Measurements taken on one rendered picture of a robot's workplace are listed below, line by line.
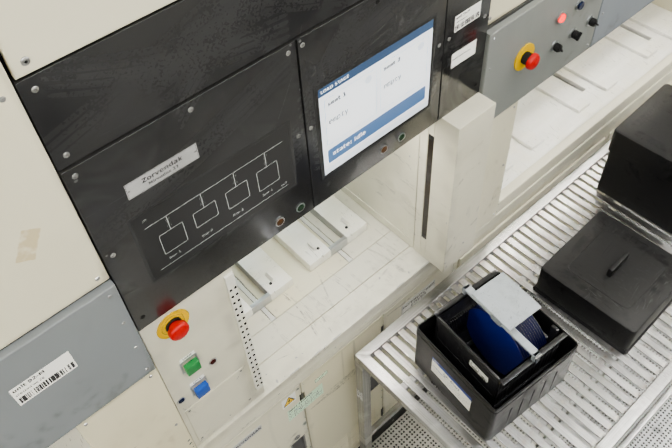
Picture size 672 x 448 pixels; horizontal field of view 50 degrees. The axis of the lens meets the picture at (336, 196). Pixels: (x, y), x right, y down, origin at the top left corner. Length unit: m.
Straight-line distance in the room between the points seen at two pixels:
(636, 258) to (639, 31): 1.02
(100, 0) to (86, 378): 0.66
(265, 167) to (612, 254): 1.15
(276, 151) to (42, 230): 0.40
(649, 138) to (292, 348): 1.15
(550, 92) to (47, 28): 1.86
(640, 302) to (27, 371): 1.46
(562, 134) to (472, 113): 0.80
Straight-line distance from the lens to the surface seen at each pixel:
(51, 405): 1.30
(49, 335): 1.17
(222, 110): 1.09
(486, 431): 1.82
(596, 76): 2.57
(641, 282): 2.05
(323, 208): 2.04
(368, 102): 1.33
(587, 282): 2.01
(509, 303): 1.66
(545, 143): 2.31
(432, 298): 2.03
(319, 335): 1.85
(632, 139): 2.18
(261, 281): 1.91
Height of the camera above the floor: 2.47
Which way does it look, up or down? 49 degrees down
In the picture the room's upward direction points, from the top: 4 degrees counter-clockwise
